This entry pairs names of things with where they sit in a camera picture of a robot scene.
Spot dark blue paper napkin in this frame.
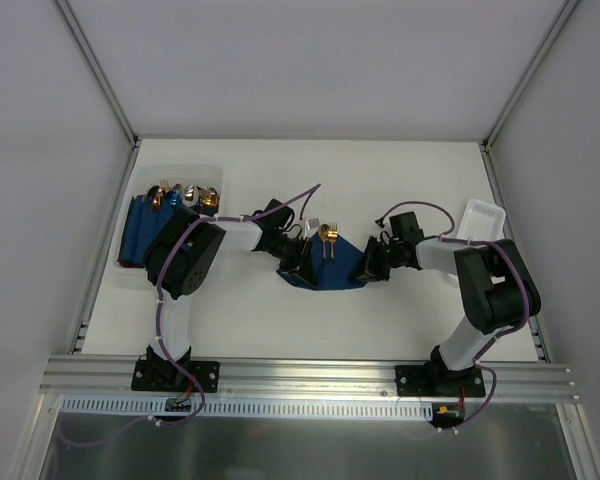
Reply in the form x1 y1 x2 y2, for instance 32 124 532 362
276 234 364 291

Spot gold spoon green handle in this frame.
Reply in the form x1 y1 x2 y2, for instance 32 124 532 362
318 224 329 260

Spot gold fork green handle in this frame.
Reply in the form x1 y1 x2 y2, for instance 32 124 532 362
327 223 339 259

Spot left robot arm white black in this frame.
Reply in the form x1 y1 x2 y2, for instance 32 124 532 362
144 199 317 390

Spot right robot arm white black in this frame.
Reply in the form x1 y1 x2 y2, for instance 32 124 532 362
349 212 541 398

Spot rolled blue napkin bundles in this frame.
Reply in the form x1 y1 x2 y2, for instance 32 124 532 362
117 196 226 271

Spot white perforated cutlery tray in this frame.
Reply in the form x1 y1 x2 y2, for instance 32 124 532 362
456 199 506 241

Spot white plastic bin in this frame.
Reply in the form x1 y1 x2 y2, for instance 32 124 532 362
109 164 223 277

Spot gold spoons in bin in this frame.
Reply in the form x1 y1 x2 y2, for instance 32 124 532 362
141 180 221 215

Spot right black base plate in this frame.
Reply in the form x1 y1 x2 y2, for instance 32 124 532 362
395 364 486 398

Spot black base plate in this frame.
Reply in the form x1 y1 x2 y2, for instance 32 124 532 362
395 364 486 398
130 356 221 393

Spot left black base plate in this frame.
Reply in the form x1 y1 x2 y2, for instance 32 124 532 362
130 356 221 393

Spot white slotted cable duct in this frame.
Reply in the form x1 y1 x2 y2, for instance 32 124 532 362
60 394 434 422

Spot aluminium mounting rail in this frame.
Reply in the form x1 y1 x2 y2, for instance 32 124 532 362
39 355 581 404

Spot right aluminium frame post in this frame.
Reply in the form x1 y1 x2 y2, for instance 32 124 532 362
482 0 583 153

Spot aluminium frame post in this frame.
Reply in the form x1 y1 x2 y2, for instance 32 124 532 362
482 0 583 153
51 0 138 146

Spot left aluminium frame post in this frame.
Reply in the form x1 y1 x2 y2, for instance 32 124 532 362
51 0 138 146

